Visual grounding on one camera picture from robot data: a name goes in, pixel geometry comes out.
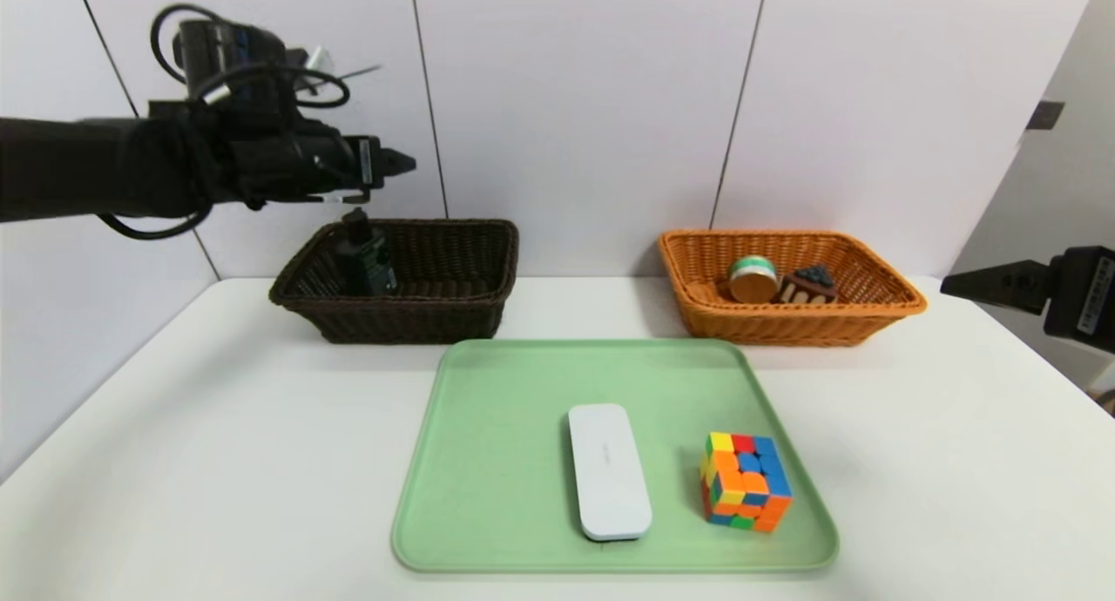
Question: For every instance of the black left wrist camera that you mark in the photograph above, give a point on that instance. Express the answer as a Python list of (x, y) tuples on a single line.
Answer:
[(226, 52)]

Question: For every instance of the dark bottle with black cap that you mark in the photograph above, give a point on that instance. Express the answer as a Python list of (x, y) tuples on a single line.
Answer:
[(368, 257)]

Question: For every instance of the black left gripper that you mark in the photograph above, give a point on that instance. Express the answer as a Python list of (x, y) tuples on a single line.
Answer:
[(367, 165)]

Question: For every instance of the small tin can green label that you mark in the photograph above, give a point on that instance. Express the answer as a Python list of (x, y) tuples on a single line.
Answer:
[(752, 283)]

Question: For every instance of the light green plastic tray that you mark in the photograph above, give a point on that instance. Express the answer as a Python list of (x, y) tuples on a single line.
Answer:
[(523, 505)]

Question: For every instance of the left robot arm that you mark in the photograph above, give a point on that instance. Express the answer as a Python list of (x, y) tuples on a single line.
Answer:
[(87, 165)]

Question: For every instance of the colourful puzzle cube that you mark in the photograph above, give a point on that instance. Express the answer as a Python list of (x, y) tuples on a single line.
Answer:
[(745, 483)]

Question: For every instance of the white oblong plastic case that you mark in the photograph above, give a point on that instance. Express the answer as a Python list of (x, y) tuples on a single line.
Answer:
[(608, 470)]

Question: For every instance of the small black wall fixture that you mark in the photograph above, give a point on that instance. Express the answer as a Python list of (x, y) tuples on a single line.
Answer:
[(1044, 116)]

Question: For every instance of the chocolate cake slice toy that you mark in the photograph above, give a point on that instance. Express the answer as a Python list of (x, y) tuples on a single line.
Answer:
[(806, 289)]

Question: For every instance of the dark brown wicker basket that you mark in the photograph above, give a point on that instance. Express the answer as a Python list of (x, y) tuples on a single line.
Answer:
[(435, 318)]

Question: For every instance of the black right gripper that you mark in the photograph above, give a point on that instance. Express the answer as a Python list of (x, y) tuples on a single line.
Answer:
[(1085, 299)]

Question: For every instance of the orange wicker basket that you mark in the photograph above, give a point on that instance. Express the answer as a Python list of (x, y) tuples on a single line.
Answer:
[(784, 327)]

